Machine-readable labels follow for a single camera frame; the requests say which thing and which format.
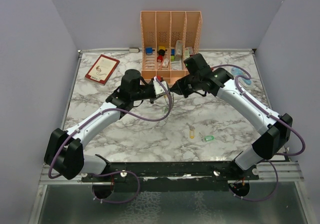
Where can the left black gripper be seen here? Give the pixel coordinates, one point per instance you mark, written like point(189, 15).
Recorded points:
point(151, 83)

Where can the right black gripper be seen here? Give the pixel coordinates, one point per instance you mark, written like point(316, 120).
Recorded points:
point(179, 87)

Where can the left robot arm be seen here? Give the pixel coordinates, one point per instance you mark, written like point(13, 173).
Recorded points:
point(65, 151)

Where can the small white red box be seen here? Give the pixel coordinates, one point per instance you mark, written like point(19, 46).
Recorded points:
point(165, 63)

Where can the red black toy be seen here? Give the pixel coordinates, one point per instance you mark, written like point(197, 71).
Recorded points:
point(161, 55)

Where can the red book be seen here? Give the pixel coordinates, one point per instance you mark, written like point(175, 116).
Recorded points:
point(102, 69)

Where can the blue toy block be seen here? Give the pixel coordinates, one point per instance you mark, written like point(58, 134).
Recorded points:
point(149, 50)

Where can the grey green box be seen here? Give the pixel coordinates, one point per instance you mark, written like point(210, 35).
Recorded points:
point(178, 51)

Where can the yellow tag key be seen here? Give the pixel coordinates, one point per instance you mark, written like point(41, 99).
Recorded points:
point(191, 131)

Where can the peach desk organizer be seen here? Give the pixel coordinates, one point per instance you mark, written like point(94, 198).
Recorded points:
point(168, 38)

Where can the light green tag key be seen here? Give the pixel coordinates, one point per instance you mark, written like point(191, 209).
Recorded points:
point(206, 138)

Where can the blue packaged item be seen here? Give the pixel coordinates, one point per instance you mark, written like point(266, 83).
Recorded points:
point(246, 83)

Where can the white wall plug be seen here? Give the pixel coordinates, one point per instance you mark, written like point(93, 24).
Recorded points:
point(134, 50)

